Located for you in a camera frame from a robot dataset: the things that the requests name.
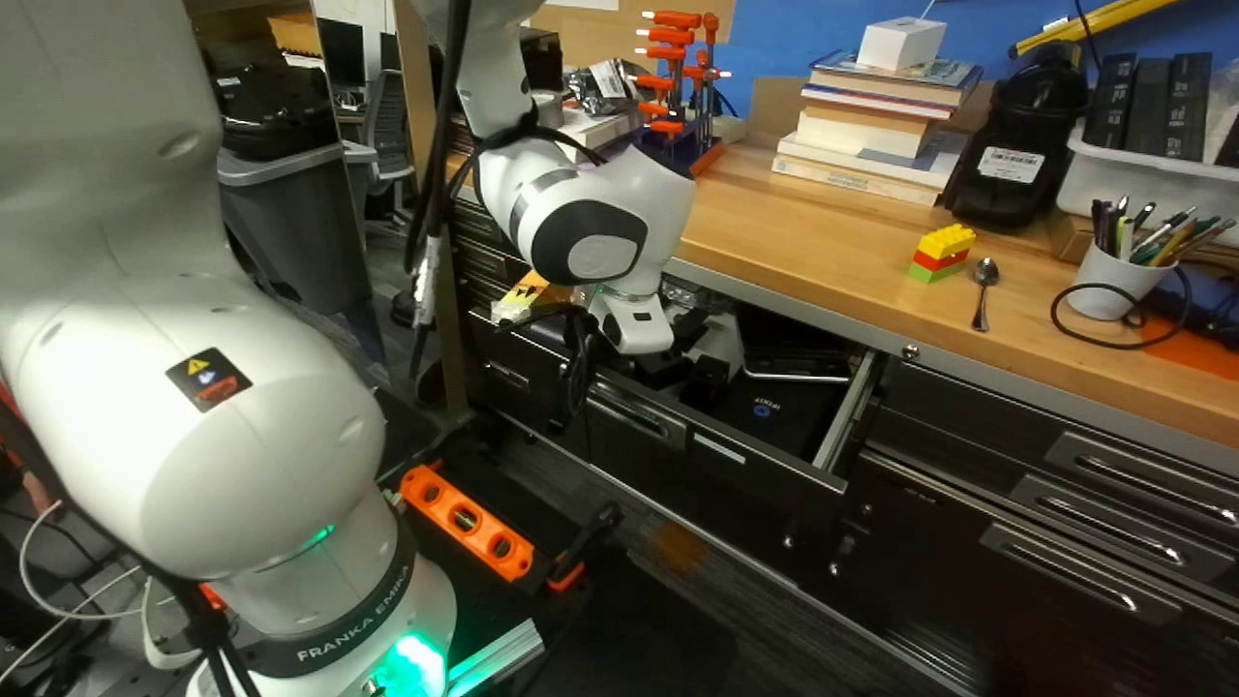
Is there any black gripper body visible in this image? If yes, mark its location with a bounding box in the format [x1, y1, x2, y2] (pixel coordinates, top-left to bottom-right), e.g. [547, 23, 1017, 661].
[552, 308, 610, 384]

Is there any grey metal drawer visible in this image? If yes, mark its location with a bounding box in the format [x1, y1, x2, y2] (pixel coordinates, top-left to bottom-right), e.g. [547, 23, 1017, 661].
[458, 276, 884, 499]

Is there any black drawer cabinet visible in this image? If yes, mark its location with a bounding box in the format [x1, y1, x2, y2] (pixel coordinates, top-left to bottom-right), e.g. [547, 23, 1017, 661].
[440, 177, 1239, 697]

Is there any black tool case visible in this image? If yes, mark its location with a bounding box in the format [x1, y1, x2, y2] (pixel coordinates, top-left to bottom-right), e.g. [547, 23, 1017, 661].
[379, 430, 626, 611]

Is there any black orange clamp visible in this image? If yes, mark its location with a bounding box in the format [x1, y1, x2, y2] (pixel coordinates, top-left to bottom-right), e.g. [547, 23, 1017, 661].
[547, 499, 626, 597]

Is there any orange spirit level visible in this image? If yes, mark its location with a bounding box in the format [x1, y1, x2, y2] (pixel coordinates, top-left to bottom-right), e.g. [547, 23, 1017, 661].
[395, 460, 539, 584]

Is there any black box with blue logo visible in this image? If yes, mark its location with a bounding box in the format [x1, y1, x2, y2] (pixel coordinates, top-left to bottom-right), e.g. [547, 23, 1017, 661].
[720, 379, 845, 456]

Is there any crumpled silver bag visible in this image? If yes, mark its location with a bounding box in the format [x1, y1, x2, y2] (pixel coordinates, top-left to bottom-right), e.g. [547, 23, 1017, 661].
[582, 57, 639, 112]

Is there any orange hex keys blue stand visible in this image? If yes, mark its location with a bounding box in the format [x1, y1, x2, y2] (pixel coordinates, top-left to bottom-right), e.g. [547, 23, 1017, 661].
[632, 4, 733, 181]

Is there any grey trash bin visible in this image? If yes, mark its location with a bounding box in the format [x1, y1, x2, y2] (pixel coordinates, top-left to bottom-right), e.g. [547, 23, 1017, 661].
[209, 141, 387, 326]

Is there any brown cork panel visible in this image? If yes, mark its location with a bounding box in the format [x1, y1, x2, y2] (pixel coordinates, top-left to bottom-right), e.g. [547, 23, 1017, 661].
[539, 0, 740, 69]

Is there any thick white book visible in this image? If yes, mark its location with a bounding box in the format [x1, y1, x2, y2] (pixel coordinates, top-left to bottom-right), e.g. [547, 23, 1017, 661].
[787, 105, 966, 168]

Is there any yellow red green lego stack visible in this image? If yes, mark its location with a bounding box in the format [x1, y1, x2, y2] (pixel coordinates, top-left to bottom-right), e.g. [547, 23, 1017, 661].
[904, 221, 978, 287]

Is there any red edged book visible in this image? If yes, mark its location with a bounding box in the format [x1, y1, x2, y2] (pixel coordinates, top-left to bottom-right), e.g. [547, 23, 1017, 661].
[799, 77, 973, 128]

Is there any blue backboard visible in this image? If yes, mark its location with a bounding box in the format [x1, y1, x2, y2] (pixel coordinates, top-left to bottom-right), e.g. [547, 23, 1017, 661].
[713, 0, 1239, 128]

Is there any silver spoon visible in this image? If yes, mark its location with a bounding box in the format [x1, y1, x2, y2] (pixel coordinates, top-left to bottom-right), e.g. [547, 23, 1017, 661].
[966, 254, 1013, 338]

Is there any dark cover book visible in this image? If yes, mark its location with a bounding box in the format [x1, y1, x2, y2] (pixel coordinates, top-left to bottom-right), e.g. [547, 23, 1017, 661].
[810, 51, 984, 92]

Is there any small white box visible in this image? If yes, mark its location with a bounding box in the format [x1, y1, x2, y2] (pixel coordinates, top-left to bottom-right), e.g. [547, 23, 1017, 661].
[853, 14, 948, 73]

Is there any white pen cup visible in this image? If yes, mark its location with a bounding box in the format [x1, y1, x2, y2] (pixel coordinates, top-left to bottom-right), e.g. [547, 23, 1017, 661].
[1063, 236, 1174, 326]

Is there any black marker pen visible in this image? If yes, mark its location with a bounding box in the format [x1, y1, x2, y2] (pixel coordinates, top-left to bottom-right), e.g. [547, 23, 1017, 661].
[1086, 196, 1113, 259]

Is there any grey pen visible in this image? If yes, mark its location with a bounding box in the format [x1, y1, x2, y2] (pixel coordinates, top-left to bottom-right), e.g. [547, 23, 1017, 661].
[1125, 197, 1160, 257]

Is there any upright black box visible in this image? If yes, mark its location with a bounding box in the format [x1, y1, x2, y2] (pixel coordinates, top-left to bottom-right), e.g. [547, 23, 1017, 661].
[1166, 51, 1214, 165]
[1080, 51, 1137, 146]
[1125, 55, 1178, 154]

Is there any white storage bin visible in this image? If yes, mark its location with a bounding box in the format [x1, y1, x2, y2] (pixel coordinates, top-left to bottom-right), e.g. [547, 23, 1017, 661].
[1057, 121, 1239, 216]

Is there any yellow level bar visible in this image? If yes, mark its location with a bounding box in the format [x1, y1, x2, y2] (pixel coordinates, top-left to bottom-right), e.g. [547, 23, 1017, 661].
[1009, 0, 1178, 57]

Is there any blue flat item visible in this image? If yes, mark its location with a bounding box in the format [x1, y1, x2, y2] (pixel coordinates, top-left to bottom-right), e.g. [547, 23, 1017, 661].
[1146, 265, 1239, 344]

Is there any aluminium base plate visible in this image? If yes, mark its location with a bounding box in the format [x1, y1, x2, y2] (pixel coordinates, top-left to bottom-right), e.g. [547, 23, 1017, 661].
[440, 615, 549, 697]

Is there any wooden upright post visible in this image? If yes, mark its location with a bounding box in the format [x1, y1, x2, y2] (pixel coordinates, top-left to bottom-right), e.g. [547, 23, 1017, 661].
[392, 0, 476, 420]

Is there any thin black cable loop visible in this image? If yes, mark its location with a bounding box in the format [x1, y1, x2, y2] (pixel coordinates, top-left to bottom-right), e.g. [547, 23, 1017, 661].
[1046, 265, 1195, 353]

